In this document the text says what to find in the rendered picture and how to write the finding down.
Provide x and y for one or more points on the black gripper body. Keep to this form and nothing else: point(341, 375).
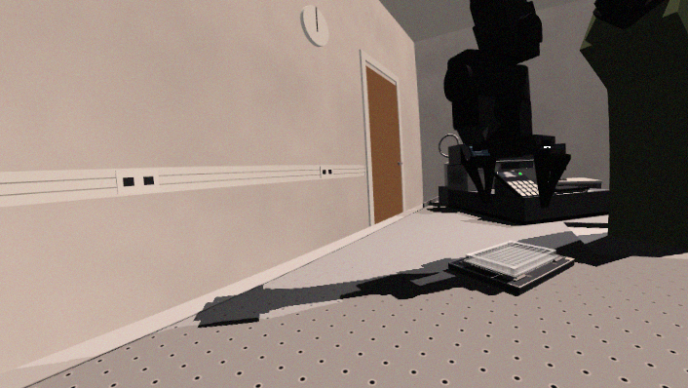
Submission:
point(516, 146)

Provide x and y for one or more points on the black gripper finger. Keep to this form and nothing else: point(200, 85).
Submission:
point(488, 166)
point(546, 185)

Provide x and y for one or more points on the white well plate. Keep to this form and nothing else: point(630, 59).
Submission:
point(511, 258)

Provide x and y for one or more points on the black raised edge strip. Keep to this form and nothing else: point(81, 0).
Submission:
point(430, 201)

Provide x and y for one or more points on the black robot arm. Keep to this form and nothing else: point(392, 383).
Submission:
point(473, 80)

